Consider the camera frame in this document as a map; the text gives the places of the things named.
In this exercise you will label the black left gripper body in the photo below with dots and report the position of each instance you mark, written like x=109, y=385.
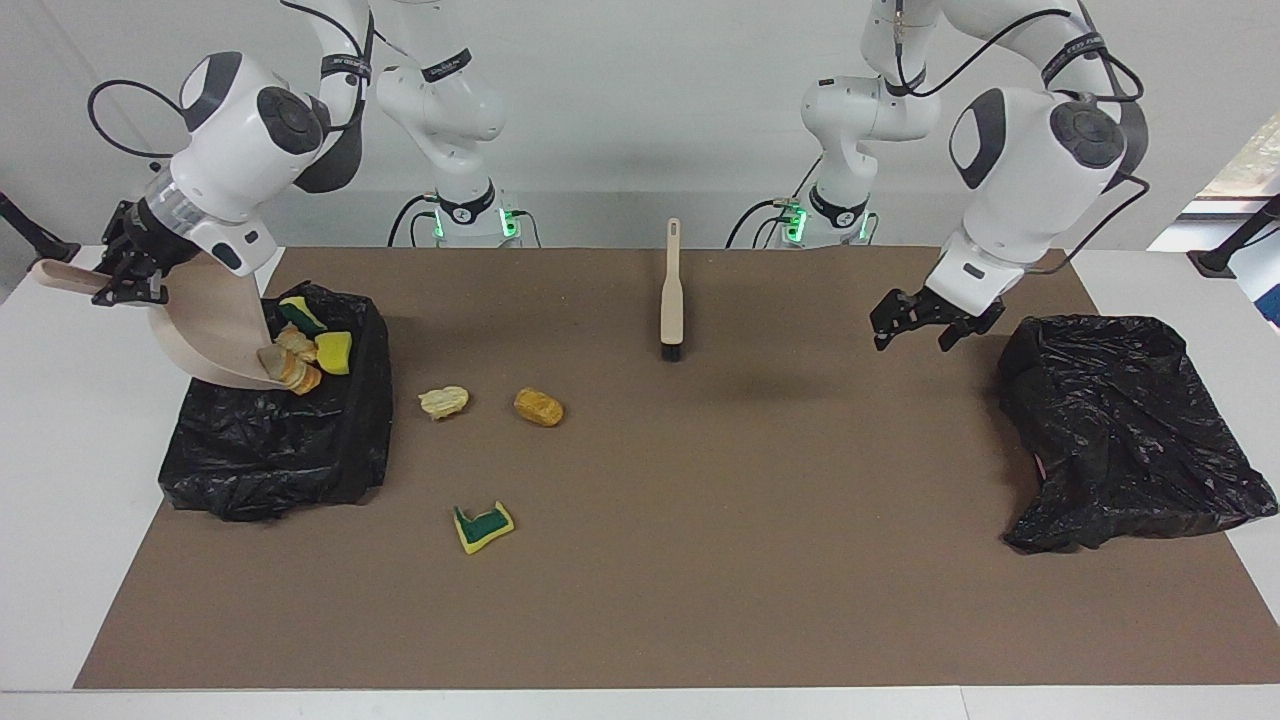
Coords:
x=960, y=310

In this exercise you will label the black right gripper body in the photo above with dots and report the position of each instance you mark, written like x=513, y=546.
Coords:
x=150, y=240

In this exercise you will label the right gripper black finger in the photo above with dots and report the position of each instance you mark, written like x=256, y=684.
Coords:
x=152, y=287
x=112, y=282

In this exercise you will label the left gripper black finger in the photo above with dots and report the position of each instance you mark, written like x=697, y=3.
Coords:
x=968, y=325
x=900, y=310

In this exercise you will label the beige plastic dustpan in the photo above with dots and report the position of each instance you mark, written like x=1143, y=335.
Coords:
x=210, y=320

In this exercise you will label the small yellow green sponge wedge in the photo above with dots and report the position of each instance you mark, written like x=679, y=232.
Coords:
x=302, y=315

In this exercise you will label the pale toast piece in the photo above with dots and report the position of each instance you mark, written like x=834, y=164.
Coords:
x=298, y=342

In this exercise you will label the striped orange bread piece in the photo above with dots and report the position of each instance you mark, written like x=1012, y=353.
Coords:
x=295, y=375

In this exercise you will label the plain yellow sponge piece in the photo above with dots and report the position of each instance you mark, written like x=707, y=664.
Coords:
x=335, y=352

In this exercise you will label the beige brush with black bristles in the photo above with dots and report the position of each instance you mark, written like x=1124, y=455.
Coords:
x=672, y=300

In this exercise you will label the pale yellow bread piece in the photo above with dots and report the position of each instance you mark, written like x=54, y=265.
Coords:
x=443, y=402

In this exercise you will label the brown bun piece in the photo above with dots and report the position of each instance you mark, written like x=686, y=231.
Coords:
x=538, y=407

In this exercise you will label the notched green yellow sponge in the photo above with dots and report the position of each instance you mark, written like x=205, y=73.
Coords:
x=484, y=530

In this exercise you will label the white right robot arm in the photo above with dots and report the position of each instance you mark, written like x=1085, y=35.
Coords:
x=240, y=130

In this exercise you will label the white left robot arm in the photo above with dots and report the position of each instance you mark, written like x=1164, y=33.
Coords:
x=1020, y=190

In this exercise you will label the black plastic trash bag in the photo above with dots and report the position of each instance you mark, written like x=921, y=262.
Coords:
x=280, y=450
x=1130, y=440

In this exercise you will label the brown table mat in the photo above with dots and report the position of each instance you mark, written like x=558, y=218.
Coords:
x=640, y=620

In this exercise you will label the bright window with frame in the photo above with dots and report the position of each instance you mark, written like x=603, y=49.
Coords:
x=1245, y=170

